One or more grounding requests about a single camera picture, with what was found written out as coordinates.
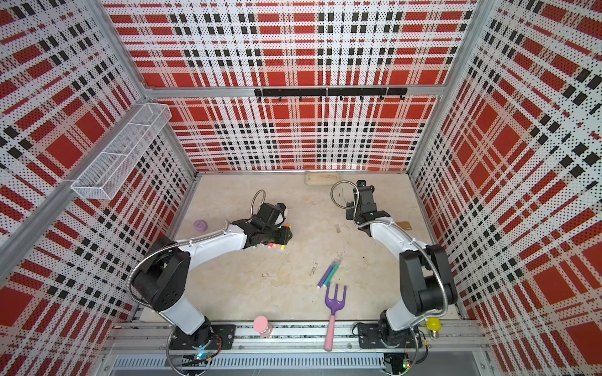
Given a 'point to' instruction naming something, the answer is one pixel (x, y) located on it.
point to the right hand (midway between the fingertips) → (359, 206)
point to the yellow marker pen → (283, 247)
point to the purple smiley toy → (201, 225)
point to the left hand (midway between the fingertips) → (291, 234)
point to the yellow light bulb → (434, 325)
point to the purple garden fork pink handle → (335, 305)
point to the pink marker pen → (270, 244)
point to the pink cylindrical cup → (262, 327)
